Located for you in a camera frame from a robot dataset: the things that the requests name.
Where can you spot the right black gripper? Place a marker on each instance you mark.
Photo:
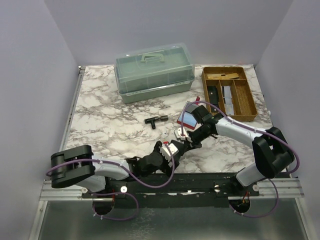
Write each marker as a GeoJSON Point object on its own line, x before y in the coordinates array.
{"type": "Point", "coordinates": [194, 144]}

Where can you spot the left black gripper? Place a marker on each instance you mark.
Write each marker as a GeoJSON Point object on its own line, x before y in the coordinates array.
{"type": "Point", "coordinates": [166, 168]}

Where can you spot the light blue card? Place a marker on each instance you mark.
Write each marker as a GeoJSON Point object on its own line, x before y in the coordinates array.
{"type": "Point", "coordinates": [189, 121]}

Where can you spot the grey credit card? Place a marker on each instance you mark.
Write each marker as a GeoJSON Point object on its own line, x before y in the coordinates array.
{"type": "Point", "coordinates": [190, 107]}

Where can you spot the red card holder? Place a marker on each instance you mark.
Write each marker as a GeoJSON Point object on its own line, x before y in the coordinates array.
{"type": "Point", "coordinates": [188, 120]}

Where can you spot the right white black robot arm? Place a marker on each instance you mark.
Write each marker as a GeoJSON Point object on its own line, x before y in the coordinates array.
{"type": "Point", "coordinates": [270, 149]}

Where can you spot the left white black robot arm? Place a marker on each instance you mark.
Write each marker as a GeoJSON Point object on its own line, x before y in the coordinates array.
{"type": "Point", "coordinates": [73, 166]}

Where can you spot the white cards in tray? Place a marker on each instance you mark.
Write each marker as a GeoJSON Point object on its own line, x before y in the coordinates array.
{"type": "Point", "coordinates": [228, 100]}

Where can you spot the black items in tray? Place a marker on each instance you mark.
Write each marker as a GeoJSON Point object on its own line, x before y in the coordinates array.
{"type": "Point", "coordinates": [213, 96]}

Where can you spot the black T-shaped part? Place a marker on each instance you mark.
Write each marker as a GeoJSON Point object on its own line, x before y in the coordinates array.
{"type": "Point", "coordinates": [152, 121]}

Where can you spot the brown woven organizer tray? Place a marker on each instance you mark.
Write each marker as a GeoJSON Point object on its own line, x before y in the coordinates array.
{"type": "Point", "coordinates": [244, 104]}

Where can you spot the brown cardboard piece in tray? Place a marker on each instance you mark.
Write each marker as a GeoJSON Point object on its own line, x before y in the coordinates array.
{"type": "Point", "coordinates": [222, 76]}

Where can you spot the green plastic storage box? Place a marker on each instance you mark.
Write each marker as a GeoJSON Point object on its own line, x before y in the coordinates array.
{"type": "Point", "coordinates": [154, 72]}

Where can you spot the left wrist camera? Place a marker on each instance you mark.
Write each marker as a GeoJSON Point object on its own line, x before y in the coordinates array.
{"type": "Point", "coordinates": [168, 151]}

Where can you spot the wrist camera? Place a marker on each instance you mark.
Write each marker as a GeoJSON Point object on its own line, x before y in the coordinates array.
{"type": "Point", "coordinates": [181, 134]}
{"type": "Point", "coordinates": [168, 151]}

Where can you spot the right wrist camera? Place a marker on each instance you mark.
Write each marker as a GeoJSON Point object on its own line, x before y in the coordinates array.
{"type": "Point", "coordinates": [181, 134]}

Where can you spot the black mounting base rail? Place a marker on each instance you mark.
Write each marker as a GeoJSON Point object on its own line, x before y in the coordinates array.
{"type": "Point", "coordinates": [185, 190]}

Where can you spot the aluminium frame rail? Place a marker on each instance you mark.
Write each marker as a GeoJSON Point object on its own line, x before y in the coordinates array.
{"type": "Point", "coordinates": [48, 193]}

